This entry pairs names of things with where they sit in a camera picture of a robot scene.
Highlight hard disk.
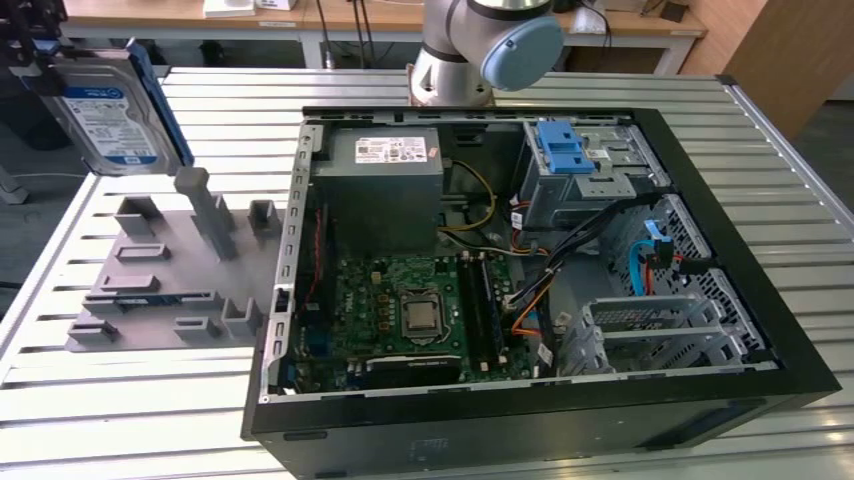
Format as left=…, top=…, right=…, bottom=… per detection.
left=35, top=37, right=198, bottom=178

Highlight blue data wire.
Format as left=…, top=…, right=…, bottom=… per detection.
left=625, top=218, right=669, bottom=299

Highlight metal disk bay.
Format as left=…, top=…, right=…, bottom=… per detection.
left=576, top=293, right=761, bottom=376

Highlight white stand foot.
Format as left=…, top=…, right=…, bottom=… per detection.
left=0, top=163, right=31, bottom=205

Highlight grey parts rack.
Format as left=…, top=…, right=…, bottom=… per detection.
left=65, top=167, right=288, bottom=354

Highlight grey power supply unit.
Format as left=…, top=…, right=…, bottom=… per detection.
left=312, top=126, right=446, bottom=259

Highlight green motherboard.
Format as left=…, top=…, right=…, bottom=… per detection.
left=329, top=252, right=542, bottom=389

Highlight CPU socket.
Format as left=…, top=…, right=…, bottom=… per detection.
left=396, top=286, right=450, bottom=347

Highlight silver CPU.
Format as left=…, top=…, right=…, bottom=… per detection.
left=404, top=301, right=438, bottom=334

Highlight blue drive latch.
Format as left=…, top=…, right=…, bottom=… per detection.
left=534, top=120, right=596, bottom=176

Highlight black graphics card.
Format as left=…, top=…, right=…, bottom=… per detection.
left=362, top=352, right=465, bottom=389

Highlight metal optical drive cage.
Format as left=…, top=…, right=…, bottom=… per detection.
left=517, top=119, right=673, bottom=232

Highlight black PC case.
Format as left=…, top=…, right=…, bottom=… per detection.
left=238, top=104, right=843, bottom=480

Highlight wooden cabinet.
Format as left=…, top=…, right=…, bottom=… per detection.
left=679, top=0, right=854, bottom=137

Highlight wooden desk white frame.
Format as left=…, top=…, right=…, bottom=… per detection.
left=62, top=0, right=708, bottom=76

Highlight yellow wire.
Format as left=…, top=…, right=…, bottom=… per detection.
left=436, top=158, right=500, bottom=234

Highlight black wire bundle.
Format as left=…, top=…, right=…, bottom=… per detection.
left=510, top=192, right=669, bottom=314

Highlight orange wires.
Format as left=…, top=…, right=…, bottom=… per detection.
left=509, top=303, right=544, bottom=344

